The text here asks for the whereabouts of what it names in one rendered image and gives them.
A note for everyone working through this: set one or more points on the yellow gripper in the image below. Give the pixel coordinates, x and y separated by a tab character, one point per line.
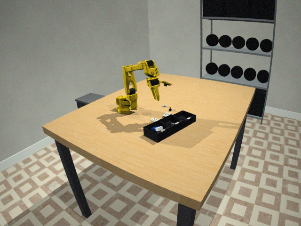
154	83

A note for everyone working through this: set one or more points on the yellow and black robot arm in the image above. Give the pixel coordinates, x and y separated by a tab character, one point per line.
129	102

